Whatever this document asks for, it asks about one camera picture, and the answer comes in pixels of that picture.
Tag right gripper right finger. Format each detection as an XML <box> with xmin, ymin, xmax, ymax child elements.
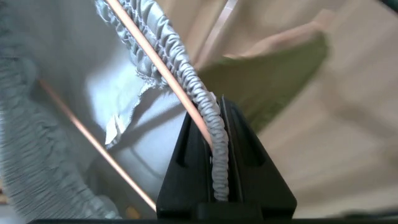
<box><xmin>221</xmin><ymin>96</ymin><xmax>298</xmax><ymax>218</ymax></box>

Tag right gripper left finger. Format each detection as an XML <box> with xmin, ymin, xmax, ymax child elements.
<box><xmin>156</xmin><ymin>111</ymin><xmax>215</xmax><ymax>218</ymax></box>

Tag pink clothes hanger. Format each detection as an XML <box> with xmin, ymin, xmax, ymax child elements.
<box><xmin>39</xmin><ymin>0</ymin><xmax>215</xmax><ymax>212</ymax></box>

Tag pale grey shorts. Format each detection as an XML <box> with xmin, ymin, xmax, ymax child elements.
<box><xmin>0</xmin><ymin>0</ymin><xmax>230</xmax><ymax>220</ymax></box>

